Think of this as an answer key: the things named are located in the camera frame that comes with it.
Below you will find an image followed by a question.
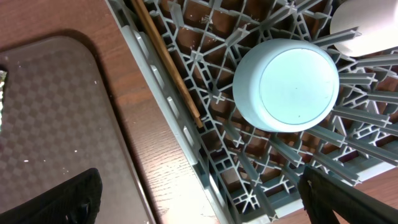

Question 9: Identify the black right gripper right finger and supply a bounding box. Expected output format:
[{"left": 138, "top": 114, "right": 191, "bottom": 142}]
[{"left": 297, "top": 166, "right": 397, "bottom": 224}]

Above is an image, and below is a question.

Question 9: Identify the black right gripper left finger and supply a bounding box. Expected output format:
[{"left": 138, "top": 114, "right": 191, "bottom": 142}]
[{"left": 1, "top": 168, "right": 103, "bottom": 224}]

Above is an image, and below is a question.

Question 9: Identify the light blue small bowl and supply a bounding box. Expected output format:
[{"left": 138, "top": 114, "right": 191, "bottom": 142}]
[{"left": 233, "top": 39, "right": 340, "bottom": 133}]

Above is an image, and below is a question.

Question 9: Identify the white paper cup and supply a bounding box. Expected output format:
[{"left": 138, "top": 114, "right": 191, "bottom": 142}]
[{"left": 330, "top": 0, "right": 397, "bottom": 57}]

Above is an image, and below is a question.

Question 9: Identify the wooden chopstick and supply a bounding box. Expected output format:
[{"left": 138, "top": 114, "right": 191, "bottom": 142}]
[{"left": 131, "top": 0, "right": 203, "bottom": 128}]

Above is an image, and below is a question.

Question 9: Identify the green yellow snack wrapper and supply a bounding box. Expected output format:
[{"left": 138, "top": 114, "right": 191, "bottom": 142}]
[{"left": 0, "top": 70, "right": 7, "bottom": 124}]

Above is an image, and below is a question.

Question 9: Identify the grey dishwasher rack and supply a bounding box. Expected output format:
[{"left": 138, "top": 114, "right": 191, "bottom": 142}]
[{"left": 108, "top": 1, "right": 397, "bottom": 223}]

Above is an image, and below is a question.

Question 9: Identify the dark brown serving tray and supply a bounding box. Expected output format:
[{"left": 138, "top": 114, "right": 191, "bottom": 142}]
[{"left": 1, "top": 36, "right": 154, "bottom": 223}]

